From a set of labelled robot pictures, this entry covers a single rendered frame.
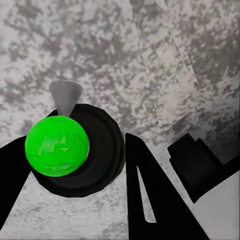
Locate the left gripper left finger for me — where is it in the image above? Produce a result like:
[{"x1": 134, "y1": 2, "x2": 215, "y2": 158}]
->
[{"x1": 0, "y1": 136, "x2": 32, "y2": 231}]

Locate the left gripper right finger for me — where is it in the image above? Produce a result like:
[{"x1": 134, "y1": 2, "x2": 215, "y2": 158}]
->
[{"x1": 125, "y1": 133, "x2": 210, "y2": 240}]

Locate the insectifuge atomizer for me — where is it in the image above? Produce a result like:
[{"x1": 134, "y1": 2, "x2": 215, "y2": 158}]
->
[{"x1": 24, "y1": 80, "x2": 126, "y2": 198}]

